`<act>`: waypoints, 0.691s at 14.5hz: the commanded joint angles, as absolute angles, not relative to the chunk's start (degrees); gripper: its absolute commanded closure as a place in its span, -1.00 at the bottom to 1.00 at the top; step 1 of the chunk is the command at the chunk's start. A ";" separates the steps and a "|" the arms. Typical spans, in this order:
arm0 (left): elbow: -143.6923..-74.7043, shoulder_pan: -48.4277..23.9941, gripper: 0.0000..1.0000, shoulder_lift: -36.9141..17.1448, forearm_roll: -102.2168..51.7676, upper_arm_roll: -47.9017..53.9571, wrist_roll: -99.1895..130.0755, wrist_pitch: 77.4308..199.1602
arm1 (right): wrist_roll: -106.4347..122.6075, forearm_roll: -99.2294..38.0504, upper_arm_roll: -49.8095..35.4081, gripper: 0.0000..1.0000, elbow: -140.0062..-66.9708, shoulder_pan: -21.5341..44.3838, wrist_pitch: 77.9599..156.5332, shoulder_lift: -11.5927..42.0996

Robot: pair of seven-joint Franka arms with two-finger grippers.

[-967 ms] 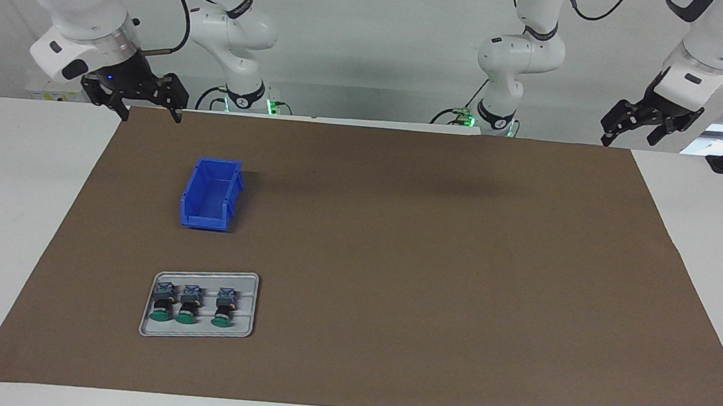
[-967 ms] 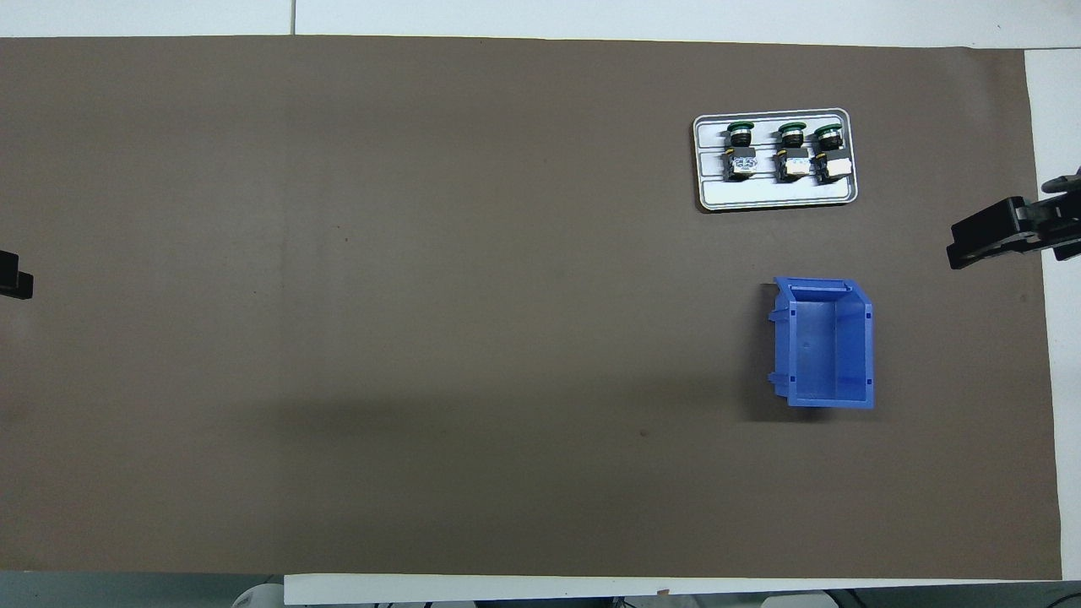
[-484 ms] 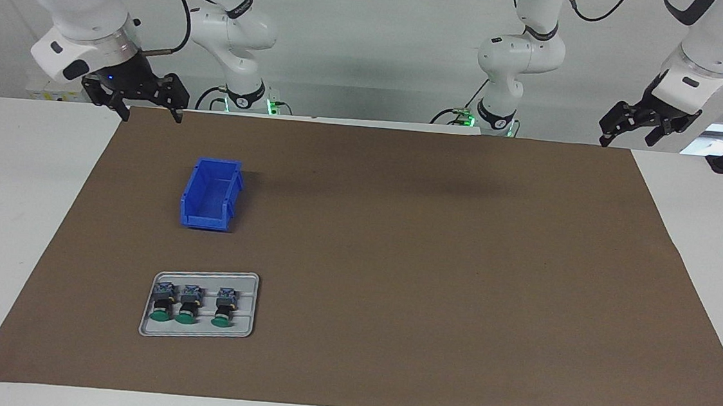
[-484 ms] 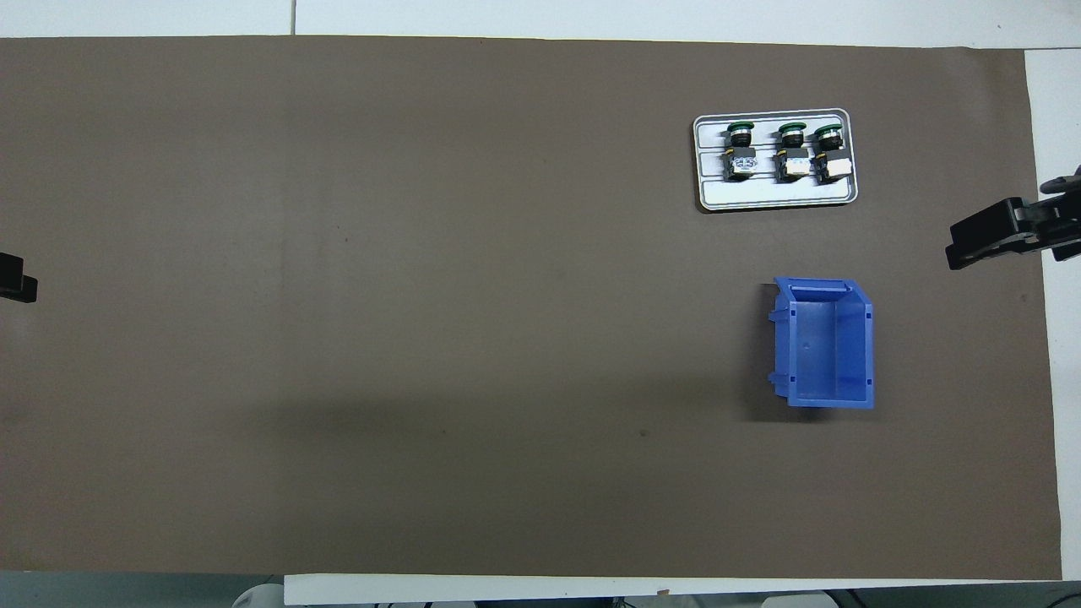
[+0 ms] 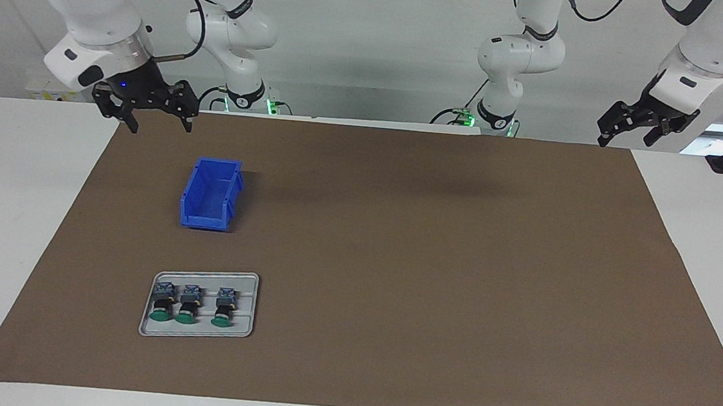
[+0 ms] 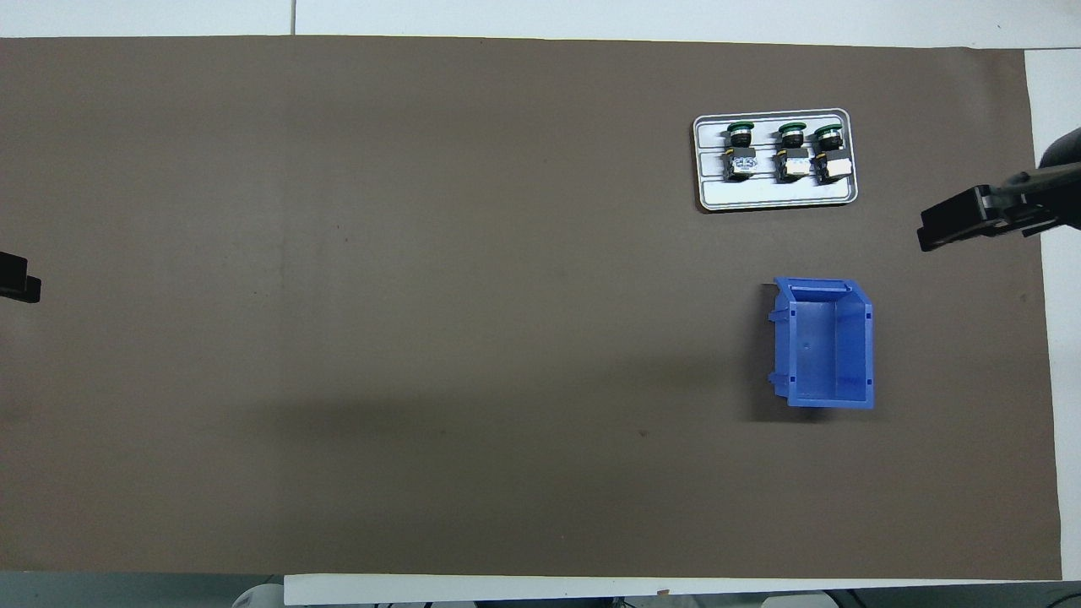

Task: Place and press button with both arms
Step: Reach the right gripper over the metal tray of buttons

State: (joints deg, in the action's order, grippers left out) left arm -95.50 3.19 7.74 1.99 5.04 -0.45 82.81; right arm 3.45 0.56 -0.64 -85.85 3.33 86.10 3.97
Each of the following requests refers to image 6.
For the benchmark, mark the grey metal tray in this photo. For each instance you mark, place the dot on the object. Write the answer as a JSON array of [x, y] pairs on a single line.
[[760, 192]]

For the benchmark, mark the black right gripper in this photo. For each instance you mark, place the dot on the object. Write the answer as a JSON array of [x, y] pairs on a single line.
[[1066, 152]]

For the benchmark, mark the blue plastic storage bin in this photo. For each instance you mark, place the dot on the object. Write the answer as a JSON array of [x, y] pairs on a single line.
[[832, 346]]

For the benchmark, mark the green push button switch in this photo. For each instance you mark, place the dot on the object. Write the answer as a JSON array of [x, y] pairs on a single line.
[[791, 152], [741, 152], [829, 152]]

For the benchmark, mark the brown paper table mat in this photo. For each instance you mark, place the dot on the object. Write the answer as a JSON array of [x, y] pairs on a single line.
[[422, 295]]

